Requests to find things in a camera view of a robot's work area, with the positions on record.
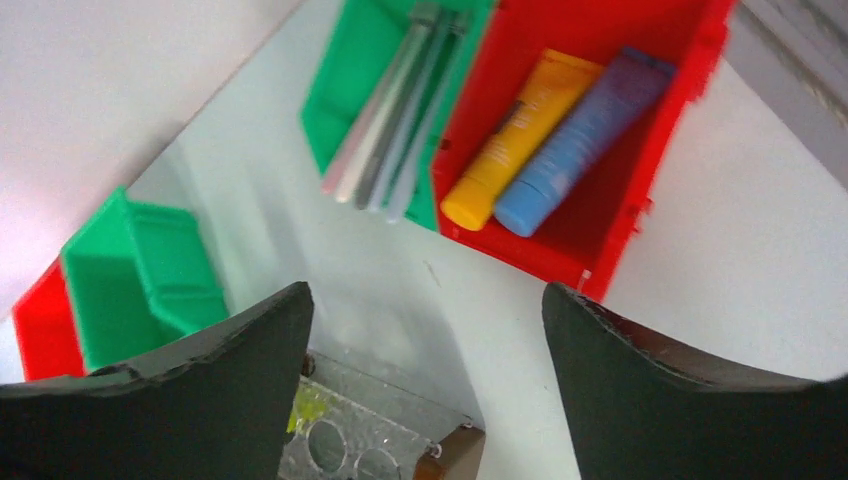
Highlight green toothbrush bin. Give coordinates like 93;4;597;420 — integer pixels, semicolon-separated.
301;1;497;232

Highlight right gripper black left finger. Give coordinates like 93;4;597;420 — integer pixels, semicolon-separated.
1;282;314;479

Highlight brown ended acrylic rack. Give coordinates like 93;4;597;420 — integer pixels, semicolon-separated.
278;351;486;479

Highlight red plastic bin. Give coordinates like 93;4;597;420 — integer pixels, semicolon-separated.
12;259;86;381

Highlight red toothpaste bin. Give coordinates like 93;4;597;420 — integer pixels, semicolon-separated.
431;1;734;301

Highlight yellow toothpaste tube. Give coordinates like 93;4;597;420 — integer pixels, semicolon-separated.
440;49;603;231

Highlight green plastic bin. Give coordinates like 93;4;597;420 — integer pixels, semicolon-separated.
60;187;230;372

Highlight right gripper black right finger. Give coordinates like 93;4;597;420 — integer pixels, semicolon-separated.
542;283;847;479

